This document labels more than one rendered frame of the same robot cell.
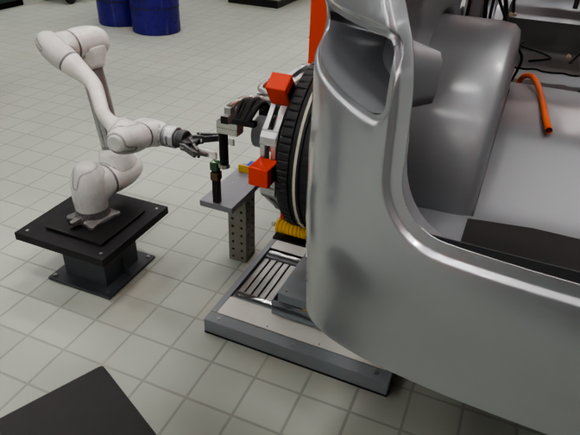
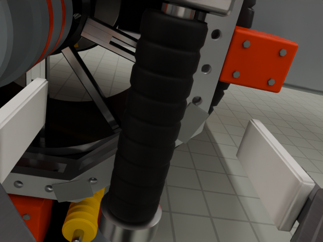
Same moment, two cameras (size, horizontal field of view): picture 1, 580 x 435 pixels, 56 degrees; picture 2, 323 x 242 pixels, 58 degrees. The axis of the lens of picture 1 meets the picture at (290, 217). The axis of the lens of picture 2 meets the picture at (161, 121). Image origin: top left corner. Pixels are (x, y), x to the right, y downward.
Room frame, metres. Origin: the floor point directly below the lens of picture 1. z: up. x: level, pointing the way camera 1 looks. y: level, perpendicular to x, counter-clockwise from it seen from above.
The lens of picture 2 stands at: (1.99, 0.41, 0.90)
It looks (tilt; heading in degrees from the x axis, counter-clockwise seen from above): 23 degrees down; 238
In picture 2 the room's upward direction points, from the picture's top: 14 degrees clockwise
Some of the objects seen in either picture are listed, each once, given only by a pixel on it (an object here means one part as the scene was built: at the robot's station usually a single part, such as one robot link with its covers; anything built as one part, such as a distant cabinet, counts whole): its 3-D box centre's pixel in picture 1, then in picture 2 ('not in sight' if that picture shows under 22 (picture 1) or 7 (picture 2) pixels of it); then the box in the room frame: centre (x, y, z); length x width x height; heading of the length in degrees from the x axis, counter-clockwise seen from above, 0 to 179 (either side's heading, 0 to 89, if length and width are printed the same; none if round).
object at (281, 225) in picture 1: (305, 232); (90, 187); (1.83, -0.06, 0.51); 0.29 x 0.06 x 0.06; 67
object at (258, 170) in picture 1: (262, 172); (249, 57); (1.68, 0.10, 0.85); 0.09 x 0.08 x 0.07; 157
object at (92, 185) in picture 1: (90, 185); not in sight; (2.20, 0.93, 0.48); 0.18 x 0.16 x 0.22; 152
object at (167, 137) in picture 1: (173, 136); not in sight; (2.00, 0.48, 0.83); 0.09 x 0.06 x 0.09; 157
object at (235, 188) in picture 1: (237, 186); not in sight; (2.32, 0.26, 0.44); 0.43 x 0.17 x 0.03; 157
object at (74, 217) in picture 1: (89, 213); not in sight; (2.17, 0.95, 0.34); 0.22 x 0.18 x 0.06; 150
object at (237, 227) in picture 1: (242, 222); not in sight; (2.35, 0.25, 0.21); 0.10 x 0.10 x 0.42; 67
